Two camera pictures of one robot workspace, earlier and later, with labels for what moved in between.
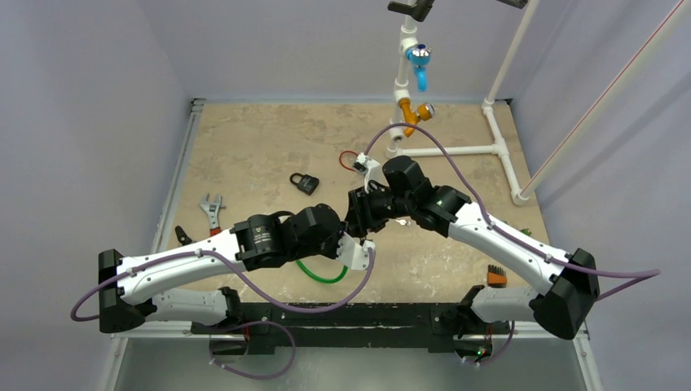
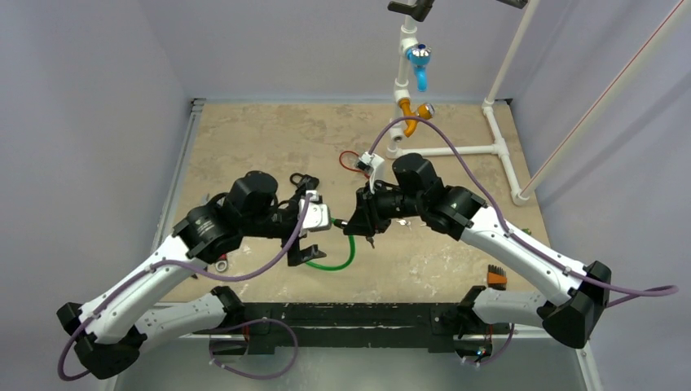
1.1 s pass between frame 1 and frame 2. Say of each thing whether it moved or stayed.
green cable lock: moved
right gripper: stayed
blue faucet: stayed
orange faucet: stayed
